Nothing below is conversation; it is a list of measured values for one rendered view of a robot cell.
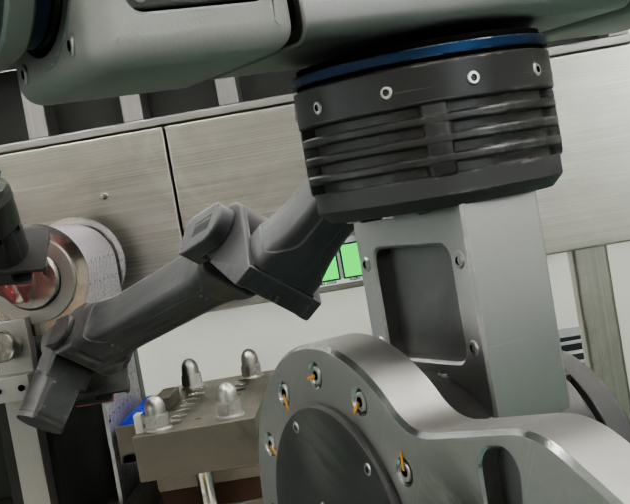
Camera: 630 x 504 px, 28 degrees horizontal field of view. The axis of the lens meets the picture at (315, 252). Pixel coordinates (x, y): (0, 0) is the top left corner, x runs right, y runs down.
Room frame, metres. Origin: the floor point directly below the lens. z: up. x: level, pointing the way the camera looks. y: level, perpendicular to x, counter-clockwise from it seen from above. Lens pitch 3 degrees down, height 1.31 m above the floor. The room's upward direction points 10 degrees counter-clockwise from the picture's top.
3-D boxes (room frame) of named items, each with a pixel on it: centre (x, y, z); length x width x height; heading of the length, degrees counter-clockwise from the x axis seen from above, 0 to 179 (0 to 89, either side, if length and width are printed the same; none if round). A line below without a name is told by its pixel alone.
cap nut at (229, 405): (1.63, 0.15, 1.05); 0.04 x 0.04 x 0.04
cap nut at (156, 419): (1.63, 0.24, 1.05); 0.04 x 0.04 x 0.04
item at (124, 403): (1.76, 0.30, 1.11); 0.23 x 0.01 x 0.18; 177
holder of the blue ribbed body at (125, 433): (1.76, 0.28, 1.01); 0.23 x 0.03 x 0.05; 177
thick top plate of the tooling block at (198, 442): (1.79, 0.18, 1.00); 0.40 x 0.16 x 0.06; 177
